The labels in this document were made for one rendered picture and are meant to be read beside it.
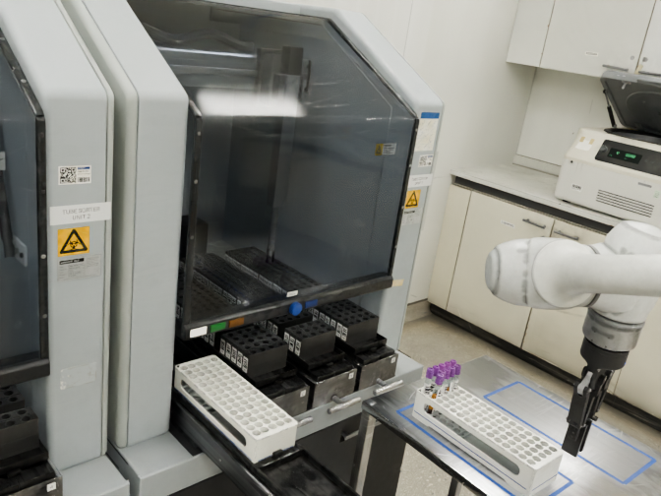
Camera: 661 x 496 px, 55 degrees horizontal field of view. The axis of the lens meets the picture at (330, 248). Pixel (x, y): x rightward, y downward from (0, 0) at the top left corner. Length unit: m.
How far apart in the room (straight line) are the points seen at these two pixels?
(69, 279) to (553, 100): 3.35
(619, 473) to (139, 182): 1.08
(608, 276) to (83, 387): 0.90
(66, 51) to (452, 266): 2.92
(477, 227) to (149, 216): 2.66
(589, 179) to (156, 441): 2.45
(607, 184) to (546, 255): 2.27
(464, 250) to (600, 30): 1.32
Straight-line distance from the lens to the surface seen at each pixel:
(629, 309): 1.12
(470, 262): 3.69
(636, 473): 1.50
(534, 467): 1.28
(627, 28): 3.57
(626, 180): 3.22
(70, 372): 1.24
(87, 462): 1.38
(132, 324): 1.25
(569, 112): 4.04
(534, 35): 3.80
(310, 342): 1.54
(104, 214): 1.14
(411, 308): 3.84
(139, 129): 1.13
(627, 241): 1.10
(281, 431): 1.24
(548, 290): 1.00
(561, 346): 3.50
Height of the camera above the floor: 1.59
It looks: 19 degrees down
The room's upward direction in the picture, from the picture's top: 8 degrees clockwise
